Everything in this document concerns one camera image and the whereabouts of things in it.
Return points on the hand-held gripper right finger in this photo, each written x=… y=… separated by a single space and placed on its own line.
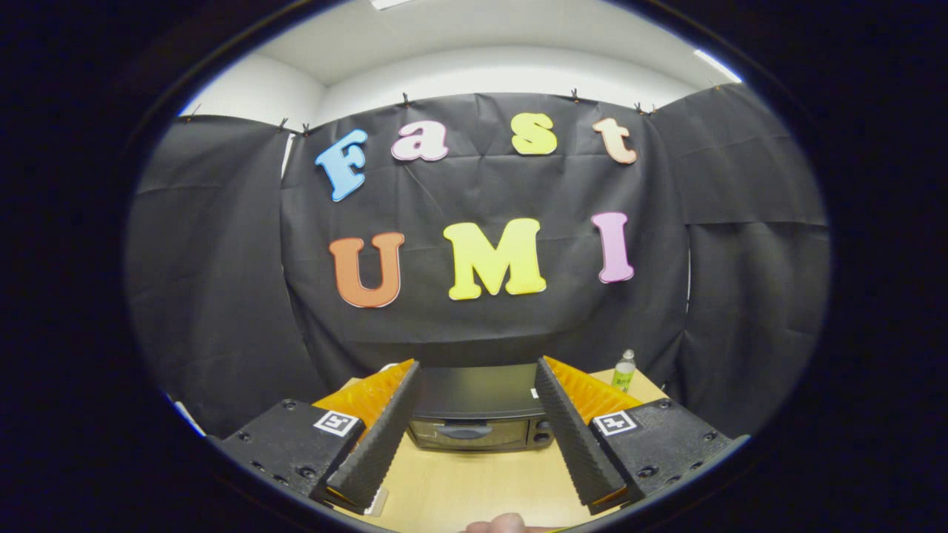
x=578 y=444

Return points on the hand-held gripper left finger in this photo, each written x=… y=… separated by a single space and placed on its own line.
x=378 y=444

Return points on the black toaster oven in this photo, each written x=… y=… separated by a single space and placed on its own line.
x=474 y=389

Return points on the green label drink bottle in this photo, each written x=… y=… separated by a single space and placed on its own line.
x=623 y=376

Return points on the ceiling light panel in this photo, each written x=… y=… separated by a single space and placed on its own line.
x=391 y=3

